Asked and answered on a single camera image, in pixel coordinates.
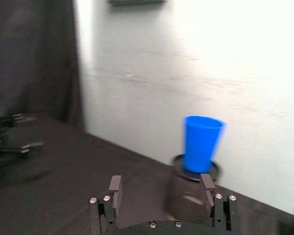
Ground blue plastic cup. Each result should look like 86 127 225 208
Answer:
182 116 227 173

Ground dark hanging curtain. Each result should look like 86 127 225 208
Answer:
0 0 86 132

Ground black table cloth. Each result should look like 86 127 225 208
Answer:
0 117 294 235

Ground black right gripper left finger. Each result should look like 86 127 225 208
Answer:
89 175 124 235

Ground black cylinder stand with disc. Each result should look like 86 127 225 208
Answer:
166 153 224 224

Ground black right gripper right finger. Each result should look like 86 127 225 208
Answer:
200 174 239 232

